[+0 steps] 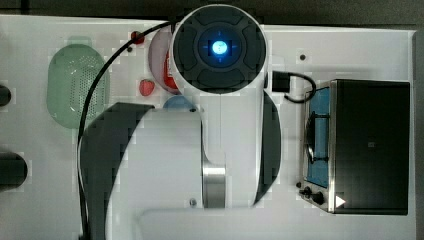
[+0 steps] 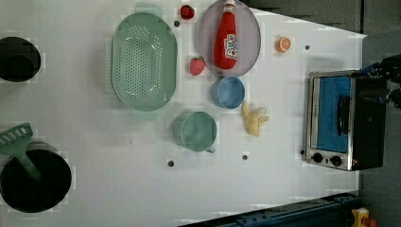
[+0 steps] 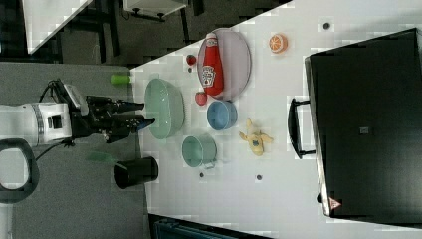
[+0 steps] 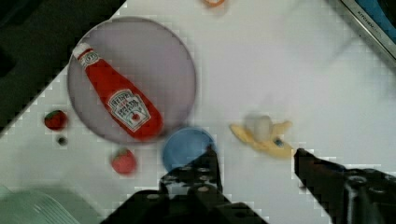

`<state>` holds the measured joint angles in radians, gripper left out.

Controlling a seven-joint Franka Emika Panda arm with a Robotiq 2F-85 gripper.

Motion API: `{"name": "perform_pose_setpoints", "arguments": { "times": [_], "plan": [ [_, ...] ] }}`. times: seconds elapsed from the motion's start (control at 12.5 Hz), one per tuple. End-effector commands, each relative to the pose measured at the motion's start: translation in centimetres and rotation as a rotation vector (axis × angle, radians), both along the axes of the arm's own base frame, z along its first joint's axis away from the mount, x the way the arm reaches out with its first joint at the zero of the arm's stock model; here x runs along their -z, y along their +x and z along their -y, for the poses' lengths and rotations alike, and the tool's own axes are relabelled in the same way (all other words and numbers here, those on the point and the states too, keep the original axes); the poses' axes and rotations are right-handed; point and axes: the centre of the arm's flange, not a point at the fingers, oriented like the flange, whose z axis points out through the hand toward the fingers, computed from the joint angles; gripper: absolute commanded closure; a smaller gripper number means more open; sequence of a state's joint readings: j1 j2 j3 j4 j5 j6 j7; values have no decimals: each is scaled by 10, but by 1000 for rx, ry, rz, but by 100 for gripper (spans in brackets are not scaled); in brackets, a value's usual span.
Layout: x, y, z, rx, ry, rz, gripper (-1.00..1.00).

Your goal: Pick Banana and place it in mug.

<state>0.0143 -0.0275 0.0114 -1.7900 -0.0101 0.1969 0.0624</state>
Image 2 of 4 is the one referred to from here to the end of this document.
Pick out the small black pot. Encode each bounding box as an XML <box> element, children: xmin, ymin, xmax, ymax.
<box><xmin>0</xmin><ymin>37</ymin><xmax>42</xmax><ymax>82</ymax></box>

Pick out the red ketchup bottle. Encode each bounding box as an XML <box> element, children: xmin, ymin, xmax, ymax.
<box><xmin>214</xmin><ymin>0</ymin><xmax>237</xmax><ymax>70</ymax></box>

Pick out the green perforated colander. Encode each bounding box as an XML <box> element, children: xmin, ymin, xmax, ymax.
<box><xmin>111</xmin><ymin>2</ymin><xmax>178</xmax><ymax>121</ymax></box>

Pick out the large black pot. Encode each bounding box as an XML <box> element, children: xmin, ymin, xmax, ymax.
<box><xmin>1</xmin><ymin>149</ymin><xmax>72</xmax><ymax>213</ymax></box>

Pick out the pink red strawberry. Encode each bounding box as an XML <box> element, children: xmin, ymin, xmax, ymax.
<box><xmin>189</xmin><ymin>58</ymin><xmax>205</xmax><ymax>76</ymax></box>

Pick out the grey round plate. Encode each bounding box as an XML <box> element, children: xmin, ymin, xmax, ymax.
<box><xmin>198</xmin><ymin>0</ymin><xmax>261</xmax><ymax>77</ymax></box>

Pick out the blue bowl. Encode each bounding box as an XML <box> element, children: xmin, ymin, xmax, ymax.
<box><xmin>211</xmin><ymin>77</ymin><xmax>245</xmax><ymax>109</ymax></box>

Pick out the green mug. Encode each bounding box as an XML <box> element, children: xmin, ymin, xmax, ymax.
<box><xmin>172</xmin><ymin>112</ymin><xmax>218</xmax><ymax>153</ymax></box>

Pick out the peeled plush banana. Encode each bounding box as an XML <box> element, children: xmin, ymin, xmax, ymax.
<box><xmin>241</xmin><ymin>101</ymin><xmax>270</xmax><ymax>137</ymax></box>

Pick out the green slotted spatula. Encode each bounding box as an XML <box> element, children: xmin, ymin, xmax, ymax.
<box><xmin>0</xmin><ymin>122</ymin><xmax>42</xmax><ymax>181</ymax></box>

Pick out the yellow clamp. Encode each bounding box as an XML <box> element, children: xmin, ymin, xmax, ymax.
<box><xmin>352</xmin><ymin>208</ymin><xmax>377</xmax><ymax>227</ymax></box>

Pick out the dark red strawberry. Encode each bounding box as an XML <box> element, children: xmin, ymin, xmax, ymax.
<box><xmin>180</xmin><ymin>5</ymin><xmax>195</xmax><ymax>20</ymax></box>

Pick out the orange slice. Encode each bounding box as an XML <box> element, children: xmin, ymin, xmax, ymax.
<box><xmin>275</xmin><ymin>37</ymin><xmax>291</xmax><ymax>53</ymax></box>

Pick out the blue metal frame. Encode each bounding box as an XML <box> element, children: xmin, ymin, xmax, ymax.
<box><xmin>182</xmin><ymin>193</ymin><xmax>361</xmax><ymax>227</ymax></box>

